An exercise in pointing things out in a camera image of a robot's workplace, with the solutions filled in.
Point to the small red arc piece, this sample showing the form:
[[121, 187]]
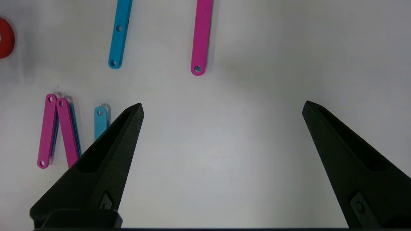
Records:
[[8, 38]]

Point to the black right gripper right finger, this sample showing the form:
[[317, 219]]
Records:
[[369, 186]]

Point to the long blue bar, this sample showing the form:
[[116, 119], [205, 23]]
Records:
[[100, 125]]

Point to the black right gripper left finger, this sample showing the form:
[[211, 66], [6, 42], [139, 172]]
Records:
[[112, 179]]

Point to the short blue bar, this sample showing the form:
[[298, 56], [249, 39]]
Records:
[[117, 45]]

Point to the long pink bar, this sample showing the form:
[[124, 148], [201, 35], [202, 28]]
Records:
[[47, 131], [68, 134]]

